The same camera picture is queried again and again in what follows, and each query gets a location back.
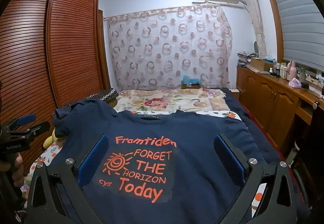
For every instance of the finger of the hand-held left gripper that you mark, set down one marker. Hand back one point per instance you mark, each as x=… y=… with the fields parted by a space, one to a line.
x=26 y=118
x=38 y=127

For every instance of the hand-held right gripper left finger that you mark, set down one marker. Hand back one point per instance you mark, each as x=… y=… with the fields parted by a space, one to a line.
x=94 y=160

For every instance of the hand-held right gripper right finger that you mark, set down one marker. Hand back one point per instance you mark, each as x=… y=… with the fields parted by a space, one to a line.
x=229 y=160

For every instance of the navy printed t-shirt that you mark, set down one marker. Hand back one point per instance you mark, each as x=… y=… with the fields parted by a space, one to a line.
x=151 y=153

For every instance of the person's left hand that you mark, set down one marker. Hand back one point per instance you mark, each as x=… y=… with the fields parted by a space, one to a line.
x=16 y=167

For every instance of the yellow plush toy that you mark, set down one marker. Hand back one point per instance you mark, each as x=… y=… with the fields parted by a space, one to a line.
x=49 y=139

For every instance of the orange fruit print bed sheet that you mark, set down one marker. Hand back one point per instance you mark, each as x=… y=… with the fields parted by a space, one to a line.
x=45 y=155

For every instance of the dark blue blanket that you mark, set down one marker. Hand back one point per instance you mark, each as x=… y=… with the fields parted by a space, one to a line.
x=243 y=122

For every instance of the wooden sideboard cabinet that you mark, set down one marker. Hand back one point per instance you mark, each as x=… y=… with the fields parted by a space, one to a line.
x=276 y=102

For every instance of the brown slatted wardrobe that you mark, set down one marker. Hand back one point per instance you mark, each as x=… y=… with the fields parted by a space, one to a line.
x=50 y=44

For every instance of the box with teal cloth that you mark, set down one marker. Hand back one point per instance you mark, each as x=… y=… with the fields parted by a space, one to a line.
x=191 y=82

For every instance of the floral blanket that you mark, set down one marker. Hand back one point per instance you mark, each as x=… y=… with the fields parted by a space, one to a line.
x=167 y=100

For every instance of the pink tissue holder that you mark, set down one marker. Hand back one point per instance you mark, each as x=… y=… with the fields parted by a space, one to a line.
x=295 y=83

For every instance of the cardboard box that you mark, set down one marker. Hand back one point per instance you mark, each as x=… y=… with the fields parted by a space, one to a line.
x=260 y=63

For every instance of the stack of patterned cloths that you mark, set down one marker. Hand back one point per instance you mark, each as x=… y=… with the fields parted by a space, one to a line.
x=245 y=56

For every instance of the pink flask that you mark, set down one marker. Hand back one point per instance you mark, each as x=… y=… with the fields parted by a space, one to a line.
x=292 y=70

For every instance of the circle print sheer curtain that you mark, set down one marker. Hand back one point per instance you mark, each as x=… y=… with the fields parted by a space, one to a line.
x=169 y=46

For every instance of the beige tied side curtain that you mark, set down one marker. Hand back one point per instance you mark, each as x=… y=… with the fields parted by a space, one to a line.
x=254 y=11

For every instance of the grey window blind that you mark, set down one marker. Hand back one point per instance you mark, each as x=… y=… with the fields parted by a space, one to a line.
x=298 y=19

